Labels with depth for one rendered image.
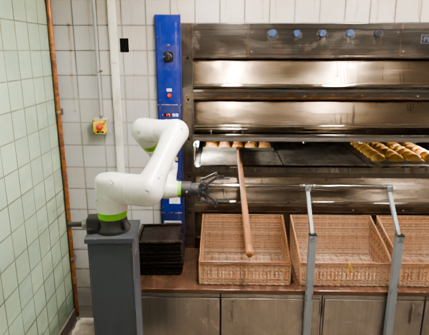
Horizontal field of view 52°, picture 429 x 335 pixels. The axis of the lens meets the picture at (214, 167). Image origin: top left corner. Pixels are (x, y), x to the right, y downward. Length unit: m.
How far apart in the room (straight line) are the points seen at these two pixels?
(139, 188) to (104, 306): 0.56
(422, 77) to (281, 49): 0.91
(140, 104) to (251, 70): 0.75
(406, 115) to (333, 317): 1.36
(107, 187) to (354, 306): 1.68
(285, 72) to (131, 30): 1.01
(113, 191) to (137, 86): 1.23
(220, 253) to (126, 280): 1.23
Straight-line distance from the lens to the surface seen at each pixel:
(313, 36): 2.92
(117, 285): 1.96
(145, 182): 1.77
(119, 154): 3.00
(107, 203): 1.84
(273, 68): 2.88
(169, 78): 2.85
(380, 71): 3.02
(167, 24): 2.84
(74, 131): 3.07
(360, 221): 3.17
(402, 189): 3.23
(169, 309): 2.77
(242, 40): 2.87
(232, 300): 2.72
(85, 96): 3.00
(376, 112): 3.04
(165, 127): 2.06
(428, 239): 3.34
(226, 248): 3.05
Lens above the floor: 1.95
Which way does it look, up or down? 15 degrees down
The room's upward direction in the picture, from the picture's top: straight up
